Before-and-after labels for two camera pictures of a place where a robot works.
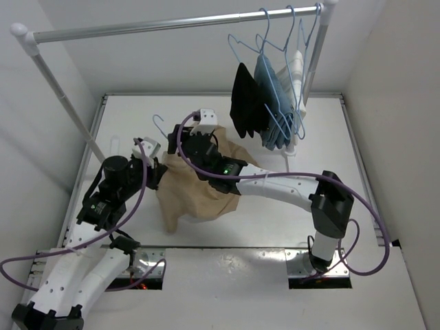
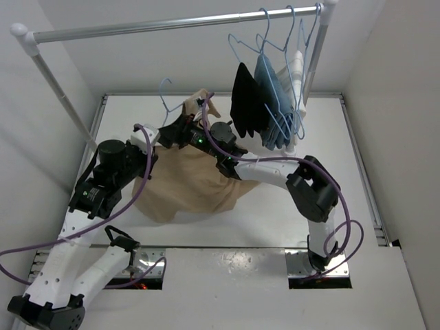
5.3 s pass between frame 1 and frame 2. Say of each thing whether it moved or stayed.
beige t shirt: moved
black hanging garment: stayed
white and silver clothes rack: stayed
